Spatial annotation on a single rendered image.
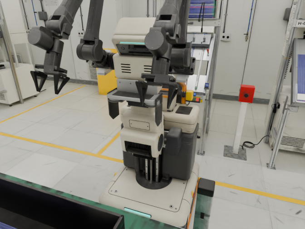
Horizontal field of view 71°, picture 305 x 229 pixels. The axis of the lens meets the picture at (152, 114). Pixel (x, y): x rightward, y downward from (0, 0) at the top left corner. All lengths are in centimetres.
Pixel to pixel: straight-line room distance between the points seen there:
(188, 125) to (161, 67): 77
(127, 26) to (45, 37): 37
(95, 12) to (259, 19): 322
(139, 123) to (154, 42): 64
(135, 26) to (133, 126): 53
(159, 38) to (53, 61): 44
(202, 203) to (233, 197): 162
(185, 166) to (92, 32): 104
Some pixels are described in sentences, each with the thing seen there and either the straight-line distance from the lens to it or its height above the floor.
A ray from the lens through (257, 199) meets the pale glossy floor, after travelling 211.
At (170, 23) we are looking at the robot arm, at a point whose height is 137.
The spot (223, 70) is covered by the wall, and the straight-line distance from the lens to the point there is 410.
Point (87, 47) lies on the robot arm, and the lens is 108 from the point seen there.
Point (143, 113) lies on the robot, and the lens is 118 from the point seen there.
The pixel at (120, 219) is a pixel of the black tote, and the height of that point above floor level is 106.
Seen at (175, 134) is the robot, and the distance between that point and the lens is 129.
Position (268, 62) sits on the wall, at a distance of 411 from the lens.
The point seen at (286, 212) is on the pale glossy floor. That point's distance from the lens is 211.
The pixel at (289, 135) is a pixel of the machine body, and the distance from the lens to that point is 272.
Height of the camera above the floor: 138
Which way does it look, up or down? 24 degrees down
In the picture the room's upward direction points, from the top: straight up
